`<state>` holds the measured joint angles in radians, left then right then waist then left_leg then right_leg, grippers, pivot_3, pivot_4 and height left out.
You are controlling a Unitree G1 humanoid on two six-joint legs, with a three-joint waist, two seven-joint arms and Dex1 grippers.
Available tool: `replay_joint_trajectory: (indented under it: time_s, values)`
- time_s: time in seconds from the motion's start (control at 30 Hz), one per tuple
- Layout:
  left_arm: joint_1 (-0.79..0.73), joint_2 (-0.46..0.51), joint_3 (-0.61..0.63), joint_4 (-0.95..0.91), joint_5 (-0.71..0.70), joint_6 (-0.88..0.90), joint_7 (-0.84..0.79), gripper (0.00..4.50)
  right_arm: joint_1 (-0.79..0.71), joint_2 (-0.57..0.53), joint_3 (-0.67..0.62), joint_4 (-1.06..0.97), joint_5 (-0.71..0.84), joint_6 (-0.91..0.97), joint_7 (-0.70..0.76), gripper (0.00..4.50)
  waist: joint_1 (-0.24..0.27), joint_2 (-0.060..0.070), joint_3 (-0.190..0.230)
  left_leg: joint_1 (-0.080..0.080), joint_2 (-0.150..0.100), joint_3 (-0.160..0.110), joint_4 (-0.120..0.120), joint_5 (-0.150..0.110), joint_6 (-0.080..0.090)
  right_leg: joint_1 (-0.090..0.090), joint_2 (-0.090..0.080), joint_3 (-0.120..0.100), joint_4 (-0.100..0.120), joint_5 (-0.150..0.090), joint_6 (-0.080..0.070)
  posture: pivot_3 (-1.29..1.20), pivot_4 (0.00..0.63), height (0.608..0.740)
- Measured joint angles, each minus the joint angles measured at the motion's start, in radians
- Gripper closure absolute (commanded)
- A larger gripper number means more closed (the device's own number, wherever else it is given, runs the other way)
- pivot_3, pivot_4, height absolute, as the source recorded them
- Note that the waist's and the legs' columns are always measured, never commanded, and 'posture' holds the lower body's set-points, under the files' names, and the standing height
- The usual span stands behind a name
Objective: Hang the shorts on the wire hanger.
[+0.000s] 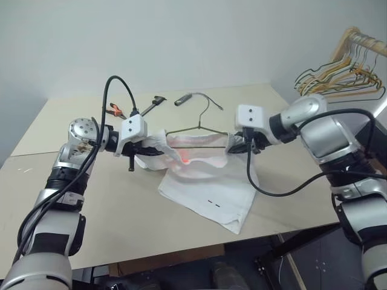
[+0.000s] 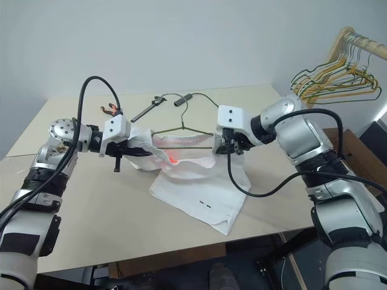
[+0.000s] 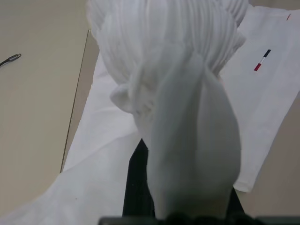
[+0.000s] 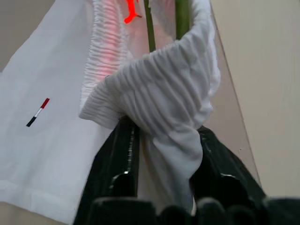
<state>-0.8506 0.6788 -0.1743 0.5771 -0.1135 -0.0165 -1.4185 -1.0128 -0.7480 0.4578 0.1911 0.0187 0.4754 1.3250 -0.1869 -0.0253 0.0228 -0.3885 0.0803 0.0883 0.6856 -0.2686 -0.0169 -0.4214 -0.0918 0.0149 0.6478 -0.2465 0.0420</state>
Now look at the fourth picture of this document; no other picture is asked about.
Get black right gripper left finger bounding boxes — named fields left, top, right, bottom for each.
left=74, top=117, right=142, bottom=225

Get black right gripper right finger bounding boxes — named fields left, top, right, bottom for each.
left=189, top=126, right=268, bottom=208

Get white shorts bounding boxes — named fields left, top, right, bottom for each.
left=0, top=0, right=222, bottom=225

